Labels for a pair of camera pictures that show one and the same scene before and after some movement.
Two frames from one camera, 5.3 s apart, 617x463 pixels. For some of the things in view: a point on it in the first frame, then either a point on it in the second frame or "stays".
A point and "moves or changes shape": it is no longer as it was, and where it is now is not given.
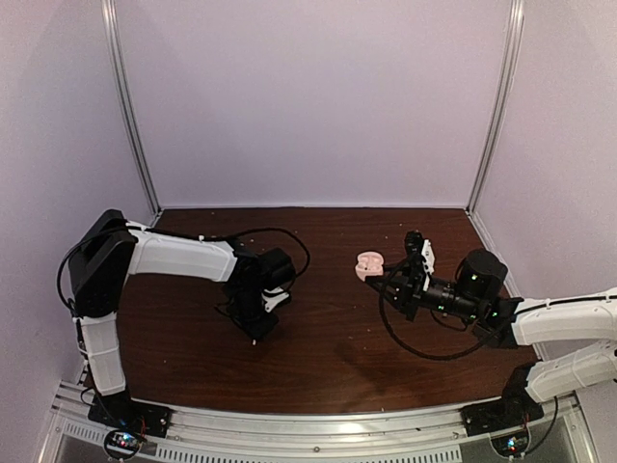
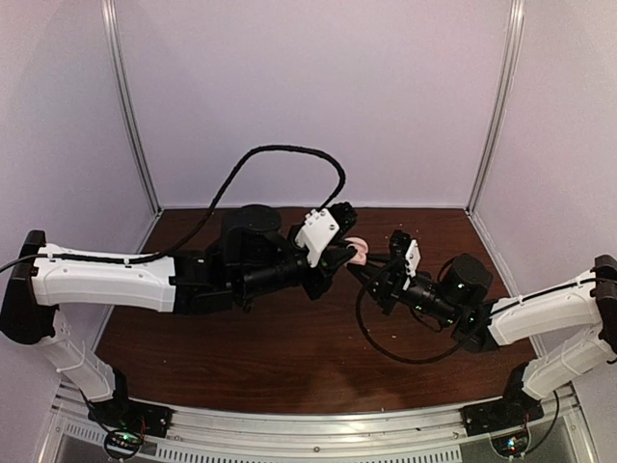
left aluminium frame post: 116,51 stays
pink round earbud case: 369,263 moves or changes shape
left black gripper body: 249,318 to 314,288
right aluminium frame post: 516,27 stays
